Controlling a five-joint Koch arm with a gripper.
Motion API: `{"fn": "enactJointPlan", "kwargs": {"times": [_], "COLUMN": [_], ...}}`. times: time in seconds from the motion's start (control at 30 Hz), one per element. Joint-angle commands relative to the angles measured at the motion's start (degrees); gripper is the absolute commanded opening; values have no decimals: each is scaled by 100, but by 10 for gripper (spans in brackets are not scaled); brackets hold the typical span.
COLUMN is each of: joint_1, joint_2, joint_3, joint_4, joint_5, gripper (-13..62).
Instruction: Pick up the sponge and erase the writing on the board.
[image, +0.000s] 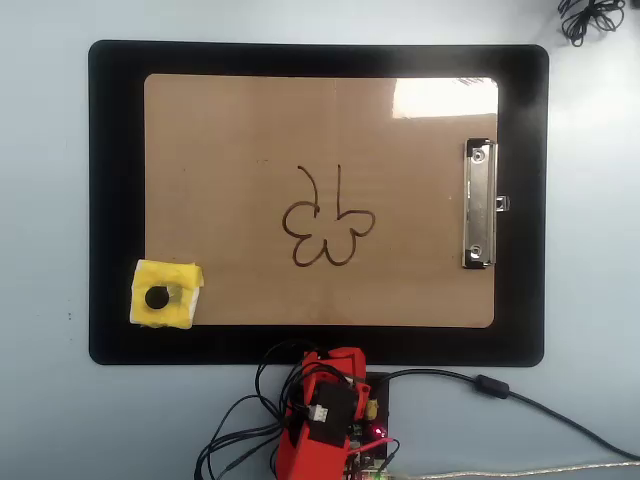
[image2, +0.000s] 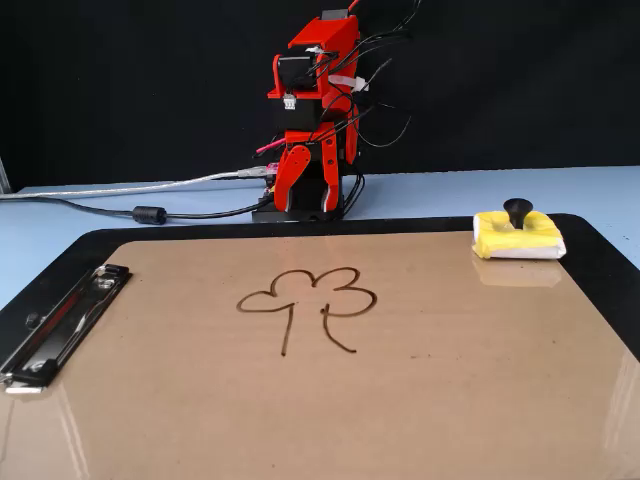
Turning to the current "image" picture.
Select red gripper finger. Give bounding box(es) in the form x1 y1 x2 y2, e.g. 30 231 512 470
301 351 332 401
324 346 371 389

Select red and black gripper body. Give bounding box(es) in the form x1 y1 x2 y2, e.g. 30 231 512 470
305 374 374 444

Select yellow sponge with black knob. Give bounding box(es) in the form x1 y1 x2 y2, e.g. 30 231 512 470
127 258 206 330

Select black robot base with board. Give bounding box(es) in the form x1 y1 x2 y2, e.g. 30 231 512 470
344 372 392 480

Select brown hardboard clipboard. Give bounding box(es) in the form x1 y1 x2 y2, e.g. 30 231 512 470
143 73 500 330

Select silver metal clipboard clip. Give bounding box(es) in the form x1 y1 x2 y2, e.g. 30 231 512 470
460 137 511 270

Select black rectangular desk mat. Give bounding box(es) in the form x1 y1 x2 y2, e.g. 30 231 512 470
87 39 550 367

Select thin red wire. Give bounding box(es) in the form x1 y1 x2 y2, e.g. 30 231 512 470
349 437 401 472

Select black servo wires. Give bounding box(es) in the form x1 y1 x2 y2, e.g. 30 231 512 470
194 339 314 480

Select black power cable with ferrite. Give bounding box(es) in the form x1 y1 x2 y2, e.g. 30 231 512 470
367 368 640 461

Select silver braided USB cable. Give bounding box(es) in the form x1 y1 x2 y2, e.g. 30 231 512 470
389 462 640 480

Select bundled thin black cable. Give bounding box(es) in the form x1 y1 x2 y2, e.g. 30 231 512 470
557 0 626 47

